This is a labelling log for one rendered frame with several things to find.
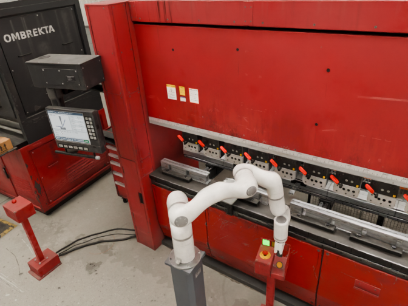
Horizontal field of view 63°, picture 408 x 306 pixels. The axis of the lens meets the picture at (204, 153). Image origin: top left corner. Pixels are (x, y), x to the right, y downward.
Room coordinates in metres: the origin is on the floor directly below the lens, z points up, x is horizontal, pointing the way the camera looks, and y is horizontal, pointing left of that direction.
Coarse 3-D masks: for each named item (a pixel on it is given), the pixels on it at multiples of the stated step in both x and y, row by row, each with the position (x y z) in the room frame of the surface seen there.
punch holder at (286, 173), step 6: (276, 156) 1.92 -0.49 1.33; (276, 162) 1.92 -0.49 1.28; (282, 162) 1.90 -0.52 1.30; (288, 162) 1.87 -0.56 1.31; (294, 162) 1.85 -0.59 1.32; (300, 162) 1.90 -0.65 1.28; (276, 168) 1.92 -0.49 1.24; (282, 168) 1.89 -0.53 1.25; (288, 168) 1.87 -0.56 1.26; (294, 168) 1.84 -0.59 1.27; (282, 174) 1.89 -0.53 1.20; (288, 174) 1.86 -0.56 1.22; (294, 174) 1.84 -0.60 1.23
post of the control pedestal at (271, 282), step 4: (268, 280) 1.54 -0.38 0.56; (272, 280) 1.53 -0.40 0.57; (268, 284) 1.54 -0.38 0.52; (272, 284) 1.53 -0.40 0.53; (268, 288) 1.54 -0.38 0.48; (272, 288) 1.53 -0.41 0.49; (268, 292) 1.54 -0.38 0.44; (272, 292) 1.53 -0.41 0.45; (268, 296) 1.54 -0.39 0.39; (272, 296) 1.53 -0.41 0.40; (268, 300) 1.54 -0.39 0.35; (272, 300) 1.53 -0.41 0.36; (268, 304) 1.54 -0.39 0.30; (272, 304) 1.53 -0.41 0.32
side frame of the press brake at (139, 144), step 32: (128, 0) 2.62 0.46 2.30; (96, 32) 2.55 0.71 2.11; (128, 32) 2.56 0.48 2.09; (128, 64) 2.52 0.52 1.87; (128, 96) 2.47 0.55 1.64; (128, 128) 2.47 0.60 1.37; (160, 128) 2.71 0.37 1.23; (128, 160) 2.51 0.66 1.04; (160, 160) 2.66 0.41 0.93; (192, 160) 3.05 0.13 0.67; (128, 192) 2.57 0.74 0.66
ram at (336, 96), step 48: (144, 48) 2.57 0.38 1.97; (192, 48) 2.30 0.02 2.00; (240, 48) 2.08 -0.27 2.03; (288, 48) 1.90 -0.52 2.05; (336, 48) 1.75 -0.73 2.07; (384, 48) 1.62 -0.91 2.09; (240, 96) 2.09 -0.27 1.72; (288, 96) 1.89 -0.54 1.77; (336, 96) 1.73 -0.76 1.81; (384, 96) 1.59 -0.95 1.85; (240, 144) 2.09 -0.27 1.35; (288, 144) 1.88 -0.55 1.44; (336, 144) 1.70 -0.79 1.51; (384, 144) 1.56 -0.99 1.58
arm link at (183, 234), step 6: (174, 192) 1.48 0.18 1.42; (180, 192) 1.48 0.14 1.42; (168, 198) 1.46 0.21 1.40; (174, 198) 1.43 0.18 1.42; (180, 198) 1.42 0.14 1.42; (186, 198) 1.45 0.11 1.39; (168, 204) 1.41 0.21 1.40; (174, 228) 1.38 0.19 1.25; (180, 228) 1.37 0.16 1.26; (186, 228) 1.37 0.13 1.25; (174, 234) 1.36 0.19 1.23; (180, 234) 1.35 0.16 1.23; (186, 234) 1.35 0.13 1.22; (180, 240) 1.35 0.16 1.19
